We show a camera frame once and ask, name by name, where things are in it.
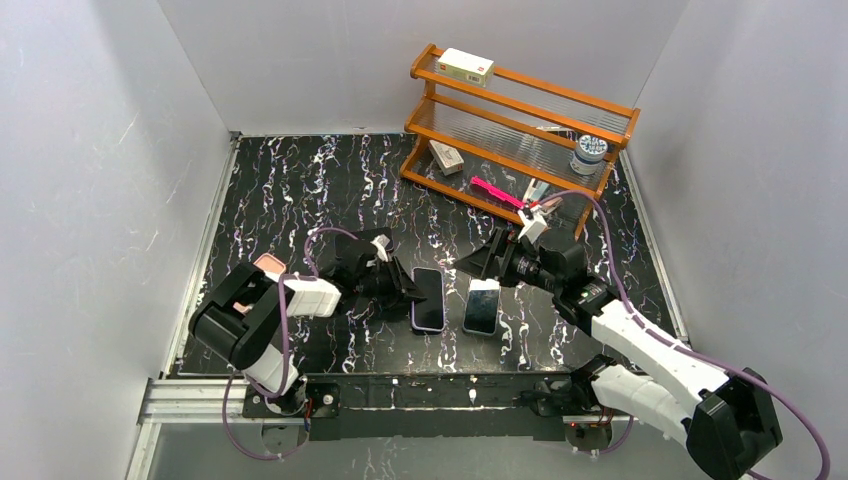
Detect blue white jar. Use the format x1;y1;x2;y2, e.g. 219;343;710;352
570;134;608;176

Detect white cardboard box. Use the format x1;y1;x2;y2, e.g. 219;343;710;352
435;48;495;88

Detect pink small stapler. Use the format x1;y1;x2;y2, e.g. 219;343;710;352
539;196;563;215

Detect pink comb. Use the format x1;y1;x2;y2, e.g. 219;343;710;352
470;176;526;211

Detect pink cased phone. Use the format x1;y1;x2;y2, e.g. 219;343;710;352
232;253;286;315

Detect lilac phone case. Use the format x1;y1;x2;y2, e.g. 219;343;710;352
411;267;445;334

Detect orange wooden shelf rack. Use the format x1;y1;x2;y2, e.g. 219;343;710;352
400;44;640;236

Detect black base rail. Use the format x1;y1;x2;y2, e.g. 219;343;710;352
242;372;628;445

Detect light blue stapler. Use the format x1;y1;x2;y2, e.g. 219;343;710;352
522;179;549;204

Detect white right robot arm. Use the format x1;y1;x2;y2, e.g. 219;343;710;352
453;228;783;479

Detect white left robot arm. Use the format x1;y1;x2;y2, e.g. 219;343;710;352
189;227;427;399

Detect small grey box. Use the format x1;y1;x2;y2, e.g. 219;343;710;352
428;140;464;176

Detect black smartphone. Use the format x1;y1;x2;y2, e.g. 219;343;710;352
462;279;500;336

